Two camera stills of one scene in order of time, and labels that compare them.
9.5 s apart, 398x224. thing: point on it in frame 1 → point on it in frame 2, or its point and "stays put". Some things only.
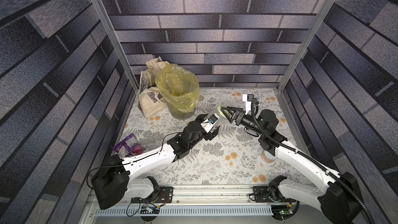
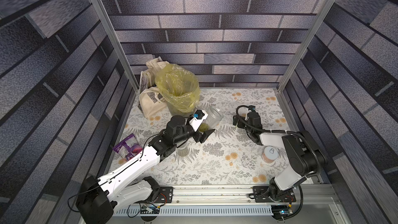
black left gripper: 212,136 → 202,138
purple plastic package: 129,147 stays put
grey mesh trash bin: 177,114 stays put
